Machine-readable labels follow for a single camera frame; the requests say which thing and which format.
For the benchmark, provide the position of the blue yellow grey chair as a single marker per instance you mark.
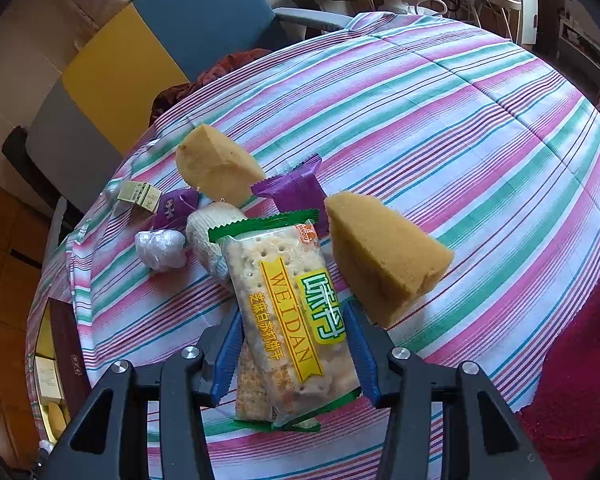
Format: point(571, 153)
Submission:
point(110, 65)

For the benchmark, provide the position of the green yellow cracker packet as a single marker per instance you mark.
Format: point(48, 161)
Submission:
point(285, 310)

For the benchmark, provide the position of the printed purple snack packet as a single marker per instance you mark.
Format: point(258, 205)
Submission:
point(175, 207)

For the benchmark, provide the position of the green clear cracker packet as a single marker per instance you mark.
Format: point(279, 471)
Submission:
point(252, 385)

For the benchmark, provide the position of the small cream box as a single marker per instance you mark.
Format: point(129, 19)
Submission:
point(47, 377)

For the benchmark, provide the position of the small beige carton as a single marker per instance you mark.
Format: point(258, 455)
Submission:
point(139, 196)

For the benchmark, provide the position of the brown flat box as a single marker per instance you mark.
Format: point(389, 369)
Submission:
point(70, 355)

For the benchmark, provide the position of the rolled white sock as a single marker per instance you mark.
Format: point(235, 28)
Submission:
point(207, 240)

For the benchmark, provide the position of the dark red garment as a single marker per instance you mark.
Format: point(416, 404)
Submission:
point(230, 66)

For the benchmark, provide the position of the red blanket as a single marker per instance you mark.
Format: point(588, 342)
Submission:
point(580, 385)

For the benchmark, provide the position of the yellow sponge wedge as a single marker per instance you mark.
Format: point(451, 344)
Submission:
point(215, 165)
point(380, 260)

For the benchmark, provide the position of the plain purple snack packet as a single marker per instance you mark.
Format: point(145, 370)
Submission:
point(295, 185)

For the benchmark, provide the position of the white plastic wrap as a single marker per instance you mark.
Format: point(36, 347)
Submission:
point(160, 250)

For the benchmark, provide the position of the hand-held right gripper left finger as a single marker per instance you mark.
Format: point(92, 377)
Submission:
point(225, 360)

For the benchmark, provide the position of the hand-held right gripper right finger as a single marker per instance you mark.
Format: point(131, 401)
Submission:
point(365, 360)

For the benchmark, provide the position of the striped tablecloth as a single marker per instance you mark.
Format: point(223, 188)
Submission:
point(430, 135)

